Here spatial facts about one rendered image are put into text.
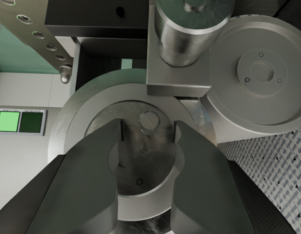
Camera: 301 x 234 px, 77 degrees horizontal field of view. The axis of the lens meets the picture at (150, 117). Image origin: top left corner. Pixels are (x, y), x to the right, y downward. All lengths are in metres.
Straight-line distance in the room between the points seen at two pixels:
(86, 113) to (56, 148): 0.04
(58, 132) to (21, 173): 0.42
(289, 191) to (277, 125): 0.10
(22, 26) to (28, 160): 0.32
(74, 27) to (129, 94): 0.07
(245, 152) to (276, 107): 0.16
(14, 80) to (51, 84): 0.60
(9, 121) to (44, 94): 2.79
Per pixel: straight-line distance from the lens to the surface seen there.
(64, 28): 0.20
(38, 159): 0.57
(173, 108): 0.17
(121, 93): 0.17
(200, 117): 0.17
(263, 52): 0.22
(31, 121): 0.58
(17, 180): 0.60
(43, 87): 3.44
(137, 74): 0.18
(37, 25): 0.44
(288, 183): 0.28
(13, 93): 3.66
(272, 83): 0.21
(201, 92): 0.16
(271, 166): 0.30
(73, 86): 0.20
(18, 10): 0.42
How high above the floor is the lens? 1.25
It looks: 11 degrees down
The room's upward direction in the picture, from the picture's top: 178 degrees counter-clockwise
